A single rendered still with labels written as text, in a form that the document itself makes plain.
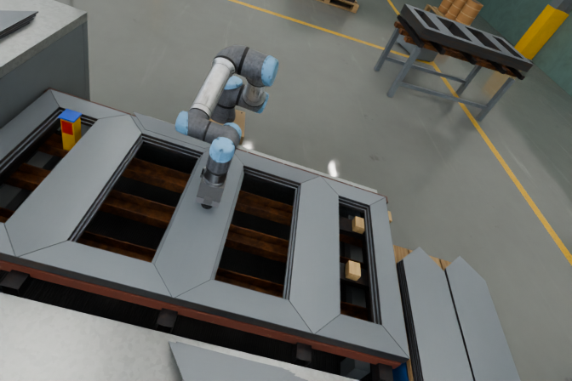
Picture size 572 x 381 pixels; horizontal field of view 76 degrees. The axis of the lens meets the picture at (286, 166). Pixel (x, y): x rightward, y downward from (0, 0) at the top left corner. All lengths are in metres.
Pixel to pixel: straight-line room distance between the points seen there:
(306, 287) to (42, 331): 0.78
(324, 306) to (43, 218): 0.93
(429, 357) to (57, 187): 1.36
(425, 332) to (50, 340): 1.17
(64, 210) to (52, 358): 0.43
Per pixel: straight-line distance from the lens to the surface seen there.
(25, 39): 1.79
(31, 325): 1.30
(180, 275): 1.23
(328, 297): 1.33
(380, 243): 1.59
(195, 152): 1.61
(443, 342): 1.52
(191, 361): 1.20
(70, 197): 1.40
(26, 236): 1.32
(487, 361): 1.61
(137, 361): 1.24
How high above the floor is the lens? 1.92
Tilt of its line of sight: 40 degrees down
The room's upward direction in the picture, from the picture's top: 24 degrees clockwise
